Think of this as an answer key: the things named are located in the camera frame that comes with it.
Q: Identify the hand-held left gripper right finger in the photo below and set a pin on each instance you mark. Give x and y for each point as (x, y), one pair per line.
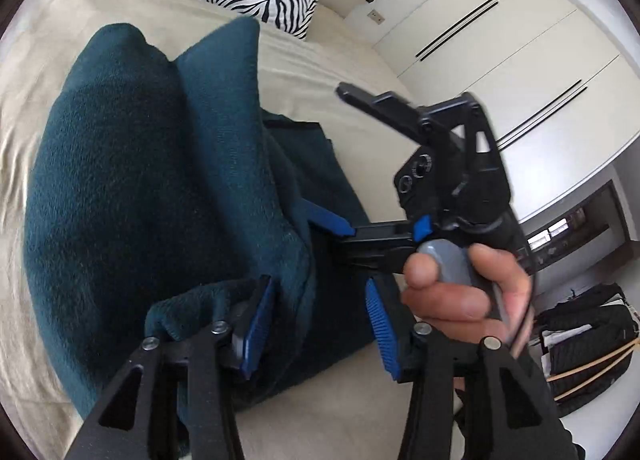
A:
(382, 335)

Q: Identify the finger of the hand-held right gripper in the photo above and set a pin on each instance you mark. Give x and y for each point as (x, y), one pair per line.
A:
(325, 215)
(380, 110)

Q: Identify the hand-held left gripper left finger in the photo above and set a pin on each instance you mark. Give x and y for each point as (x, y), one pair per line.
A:
(255, 330)

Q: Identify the dark teal towel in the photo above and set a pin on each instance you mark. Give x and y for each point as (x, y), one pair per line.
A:
(125, 165)

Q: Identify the person's right hand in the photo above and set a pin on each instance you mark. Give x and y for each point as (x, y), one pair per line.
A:
(450, 302)

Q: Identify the bed with cream sheet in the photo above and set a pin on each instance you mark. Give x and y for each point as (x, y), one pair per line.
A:
(310, 70)

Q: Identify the black bag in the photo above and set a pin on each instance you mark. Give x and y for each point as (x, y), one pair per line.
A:
(585, 330)

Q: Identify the wooden stick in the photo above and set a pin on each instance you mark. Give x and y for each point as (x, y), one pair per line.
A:
(595, 380)
(595, 362)

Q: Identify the wall socket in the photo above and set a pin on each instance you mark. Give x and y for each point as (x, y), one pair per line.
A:
(376, 16)

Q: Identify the dark wall niche shelf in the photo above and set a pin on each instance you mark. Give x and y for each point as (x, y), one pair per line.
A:
(600, 210)

